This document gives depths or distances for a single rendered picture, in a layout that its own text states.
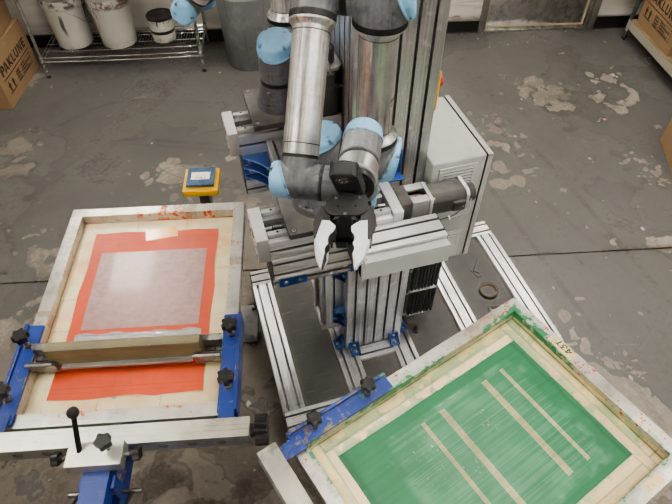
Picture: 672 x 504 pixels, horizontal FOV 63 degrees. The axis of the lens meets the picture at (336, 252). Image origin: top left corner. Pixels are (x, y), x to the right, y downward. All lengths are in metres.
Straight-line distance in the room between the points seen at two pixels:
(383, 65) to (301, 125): 0.23
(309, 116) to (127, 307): 0.92
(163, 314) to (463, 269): 1.58
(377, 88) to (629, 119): 3.43
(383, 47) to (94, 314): 1.14
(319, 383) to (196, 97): 2.65
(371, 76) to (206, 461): 1.79
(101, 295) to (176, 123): 2.47
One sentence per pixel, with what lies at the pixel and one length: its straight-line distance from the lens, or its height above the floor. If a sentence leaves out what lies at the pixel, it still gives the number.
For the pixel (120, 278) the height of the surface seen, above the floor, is 0.95.
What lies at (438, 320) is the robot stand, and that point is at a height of 0.21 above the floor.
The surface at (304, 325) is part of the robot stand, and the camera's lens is 2.54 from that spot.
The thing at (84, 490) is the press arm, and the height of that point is 1.04.
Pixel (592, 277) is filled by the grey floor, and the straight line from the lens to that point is 3.27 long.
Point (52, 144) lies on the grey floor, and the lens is 4.26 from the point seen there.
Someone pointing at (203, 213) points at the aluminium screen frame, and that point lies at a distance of 1.95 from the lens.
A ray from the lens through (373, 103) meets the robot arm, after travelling 1.28.
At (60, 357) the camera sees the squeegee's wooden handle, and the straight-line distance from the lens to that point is 1.66.
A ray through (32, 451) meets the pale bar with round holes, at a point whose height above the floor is 1.03.
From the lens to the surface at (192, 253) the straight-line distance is 1.86.
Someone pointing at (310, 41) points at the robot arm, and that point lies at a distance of 1.14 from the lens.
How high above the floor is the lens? 2.31
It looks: 48 degrees down
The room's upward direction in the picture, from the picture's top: straight up
